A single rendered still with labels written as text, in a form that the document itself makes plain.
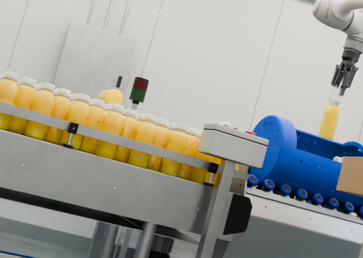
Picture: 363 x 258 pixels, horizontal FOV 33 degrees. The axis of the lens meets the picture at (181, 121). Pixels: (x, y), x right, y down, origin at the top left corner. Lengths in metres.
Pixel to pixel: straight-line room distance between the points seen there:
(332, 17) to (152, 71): 3.21
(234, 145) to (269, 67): 4.09
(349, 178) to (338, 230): 0.45
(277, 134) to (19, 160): 0.98
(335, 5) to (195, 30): 3.27
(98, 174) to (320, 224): 0.93
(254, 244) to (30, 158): 0.91
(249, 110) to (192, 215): 3.93
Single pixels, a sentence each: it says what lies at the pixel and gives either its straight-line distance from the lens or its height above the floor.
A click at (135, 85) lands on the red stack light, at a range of 2.60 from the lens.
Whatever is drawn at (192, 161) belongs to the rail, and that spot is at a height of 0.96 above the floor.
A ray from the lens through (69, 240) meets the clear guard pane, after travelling 2.51.
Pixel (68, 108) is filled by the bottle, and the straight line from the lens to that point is 2.02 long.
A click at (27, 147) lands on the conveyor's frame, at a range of 1.93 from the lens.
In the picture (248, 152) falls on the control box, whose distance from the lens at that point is 2.03.
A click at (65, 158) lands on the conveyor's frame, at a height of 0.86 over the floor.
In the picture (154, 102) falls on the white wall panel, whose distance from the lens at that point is 5.71.
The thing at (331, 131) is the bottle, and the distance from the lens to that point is 2.77.
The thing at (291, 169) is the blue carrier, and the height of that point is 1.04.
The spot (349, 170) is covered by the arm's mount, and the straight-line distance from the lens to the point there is 2.12.
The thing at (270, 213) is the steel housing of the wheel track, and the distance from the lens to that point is 2.34.
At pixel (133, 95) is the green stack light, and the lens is 2.59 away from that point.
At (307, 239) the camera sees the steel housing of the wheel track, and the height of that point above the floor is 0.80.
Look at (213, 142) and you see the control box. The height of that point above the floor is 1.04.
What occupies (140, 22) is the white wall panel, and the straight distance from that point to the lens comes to 5.77.
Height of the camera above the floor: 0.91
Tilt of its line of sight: 5 degrees up
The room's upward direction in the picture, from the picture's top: 15 degrees clockwise
